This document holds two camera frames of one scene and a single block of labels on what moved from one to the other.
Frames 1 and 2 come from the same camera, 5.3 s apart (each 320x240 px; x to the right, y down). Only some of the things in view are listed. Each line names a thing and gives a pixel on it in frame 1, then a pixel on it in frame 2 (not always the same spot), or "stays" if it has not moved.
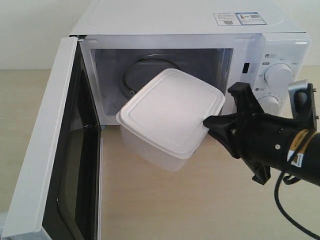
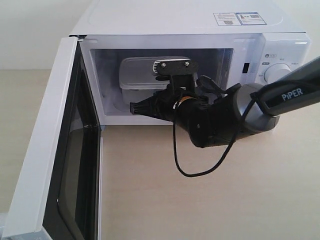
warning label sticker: (239, 18) stays
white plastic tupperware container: (161, 125) → (137, 79)
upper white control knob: (278, 76) stays
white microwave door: (59, 195) stays
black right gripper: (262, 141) → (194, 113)
